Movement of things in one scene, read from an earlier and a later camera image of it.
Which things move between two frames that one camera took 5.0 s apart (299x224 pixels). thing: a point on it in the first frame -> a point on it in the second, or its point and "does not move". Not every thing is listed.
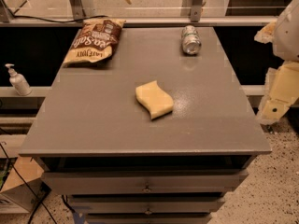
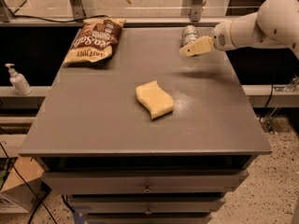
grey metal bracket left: x=76 y=3 does not move
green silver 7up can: x=192 y=41 does not move
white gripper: x=289 y=36 -> x=220 y=40
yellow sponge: x=154 y=100 does not move
